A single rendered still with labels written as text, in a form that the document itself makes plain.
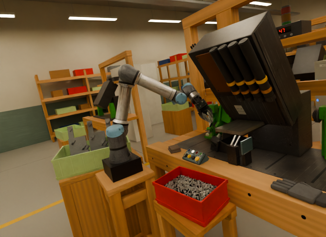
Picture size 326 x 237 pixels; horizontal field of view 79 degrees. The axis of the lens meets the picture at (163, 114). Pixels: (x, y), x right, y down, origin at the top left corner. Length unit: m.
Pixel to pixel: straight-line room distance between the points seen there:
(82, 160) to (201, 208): 1.11
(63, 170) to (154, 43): 8.48
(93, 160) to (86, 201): 0.33
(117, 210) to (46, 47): 7.28
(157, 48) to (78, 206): 8.62
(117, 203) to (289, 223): 0.89
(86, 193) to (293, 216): 1.42
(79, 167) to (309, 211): 1.49
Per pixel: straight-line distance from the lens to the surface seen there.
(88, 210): 1.90
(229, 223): 1.10
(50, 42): 8.24
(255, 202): 1.07
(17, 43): 8.15
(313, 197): 0.96
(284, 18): 1.50
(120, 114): 1.43
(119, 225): 1.42
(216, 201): 0.99
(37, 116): 7.96
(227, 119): 1.29
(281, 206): 1.00
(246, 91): 0.98
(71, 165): 1.78
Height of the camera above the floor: 1.43
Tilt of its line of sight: 10 degrees down
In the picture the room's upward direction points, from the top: 9 degrees counter-clockwise
